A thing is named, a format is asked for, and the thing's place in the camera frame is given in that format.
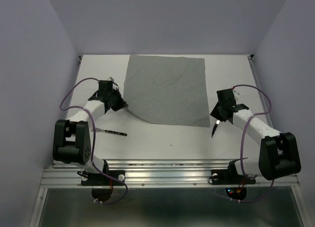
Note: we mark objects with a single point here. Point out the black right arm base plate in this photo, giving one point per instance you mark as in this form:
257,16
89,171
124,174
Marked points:
225,177

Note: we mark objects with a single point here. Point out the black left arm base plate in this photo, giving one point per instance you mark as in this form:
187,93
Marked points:
93,179

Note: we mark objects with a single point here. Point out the black handled fork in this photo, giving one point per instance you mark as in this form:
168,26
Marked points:
109,132

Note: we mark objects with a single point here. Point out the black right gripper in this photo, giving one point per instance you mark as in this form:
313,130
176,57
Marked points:
214,113

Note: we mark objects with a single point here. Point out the grey cloth napkin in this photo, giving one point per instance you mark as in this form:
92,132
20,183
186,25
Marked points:
167,90

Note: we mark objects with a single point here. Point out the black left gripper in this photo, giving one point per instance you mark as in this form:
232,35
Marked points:
121,104

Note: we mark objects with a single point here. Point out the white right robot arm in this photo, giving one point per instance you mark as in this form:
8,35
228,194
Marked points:
278,152

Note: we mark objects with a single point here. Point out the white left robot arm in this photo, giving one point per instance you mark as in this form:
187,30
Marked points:
74,138

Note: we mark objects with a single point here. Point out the black handled knife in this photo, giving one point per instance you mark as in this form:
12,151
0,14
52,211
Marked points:
215,127

